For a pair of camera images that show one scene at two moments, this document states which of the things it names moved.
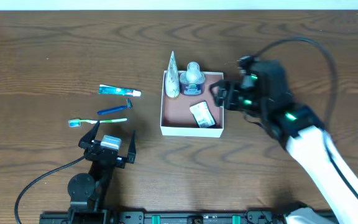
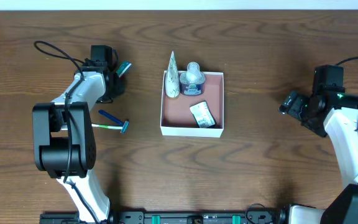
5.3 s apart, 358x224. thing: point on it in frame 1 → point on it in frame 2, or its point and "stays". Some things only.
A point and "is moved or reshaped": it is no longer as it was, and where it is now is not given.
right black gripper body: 232,98 → 295,106
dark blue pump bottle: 192,81 stays
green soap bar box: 202,114 stays
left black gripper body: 105,154 → 117,83
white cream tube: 172,82 stays
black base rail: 96,214 stays
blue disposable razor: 103,111 → 123,124
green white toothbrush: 77,122 → 100,126
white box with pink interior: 176,117 stays
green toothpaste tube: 106,89 is moved or reshaped
